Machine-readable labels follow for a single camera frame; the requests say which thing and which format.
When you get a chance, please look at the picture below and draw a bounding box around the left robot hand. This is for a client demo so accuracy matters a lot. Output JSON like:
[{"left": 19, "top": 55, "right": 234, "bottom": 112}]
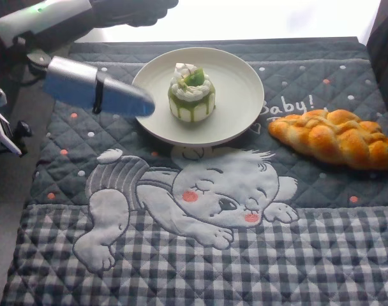
[{"left": 0, "top": 0, "right": 179, "bottom": 119}]

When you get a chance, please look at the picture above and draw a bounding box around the golden braided toy bread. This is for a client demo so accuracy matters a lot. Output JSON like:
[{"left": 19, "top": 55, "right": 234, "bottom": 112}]
[{"left": 267, "top": 108, "right": 388, "bottom": 171}]

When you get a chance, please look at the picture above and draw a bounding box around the grey quilt with bear print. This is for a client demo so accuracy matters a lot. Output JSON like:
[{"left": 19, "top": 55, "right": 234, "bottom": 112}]
[{"left": 0, "top": 41, "right": 388, "bottom": 306}]

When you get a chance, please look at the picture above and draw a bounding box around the white round plate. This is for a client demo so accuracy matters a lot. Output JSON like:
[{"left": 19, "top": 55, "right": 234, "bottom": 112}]
[{"left": 131, "top": 47, "right": 265, "bottom": 148}]

